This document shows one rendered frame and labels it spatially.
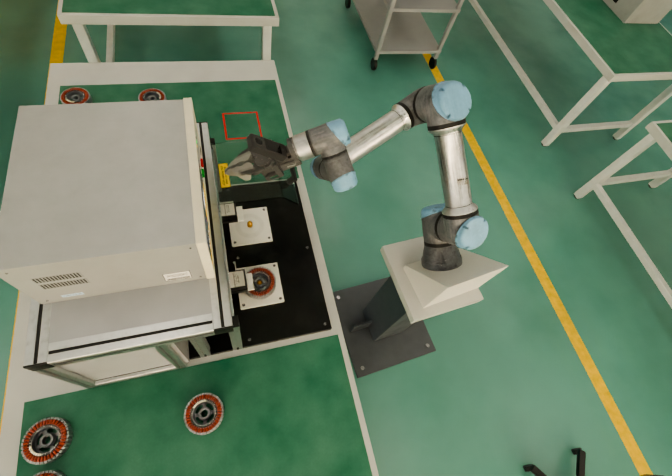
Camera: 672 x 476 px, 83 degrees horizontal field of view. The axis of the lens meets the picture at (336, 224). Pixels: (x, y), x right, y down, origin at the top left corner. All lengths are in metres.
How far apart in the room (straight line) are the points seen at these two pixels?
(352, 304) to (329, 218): 0.58
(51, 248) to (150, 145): 0.31
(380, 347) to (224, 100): 1.50
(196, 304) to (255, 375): 0.41
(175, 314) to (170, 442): 0.46
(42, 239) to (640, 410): 2.92
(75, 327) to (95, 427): 0.41
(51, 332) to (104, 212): 0.31
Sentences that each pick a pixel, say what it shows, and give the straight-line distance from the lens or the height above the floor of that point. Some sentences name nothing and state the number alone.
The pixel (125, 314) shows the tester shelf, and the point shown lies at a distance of 1.06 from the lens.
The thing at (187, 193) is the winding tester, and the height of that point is 1.32.
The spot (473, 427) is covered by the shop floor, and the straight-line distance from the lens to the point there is 2.36.
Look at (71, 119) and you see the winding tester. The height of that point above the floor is 1.32.
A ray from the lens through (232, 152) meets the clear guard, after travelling 1.33.
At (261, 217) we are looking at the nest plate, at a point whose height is 0.78.
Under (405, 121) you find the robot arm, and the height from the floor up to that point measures 1.23.
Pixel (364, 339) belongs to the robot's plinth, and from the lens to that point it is 2.19.
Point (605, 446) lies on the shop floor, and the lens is 2.78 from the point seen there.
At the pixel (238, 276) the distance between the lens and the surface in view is 1.31.
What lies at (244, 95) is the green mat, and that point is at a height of 0.75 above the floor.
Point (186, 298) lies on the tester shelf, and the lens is 1.04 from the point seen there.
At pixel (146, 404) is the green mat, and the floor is 0.75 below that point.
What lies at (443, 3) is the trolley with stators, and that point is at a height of 0.55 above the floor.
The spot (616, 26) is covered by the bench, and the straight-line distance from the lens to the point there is 3.80.
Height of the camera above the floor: 2.09
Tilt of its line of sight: 59 degrees down
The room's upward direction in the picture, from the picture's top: 20 degrees clockwise
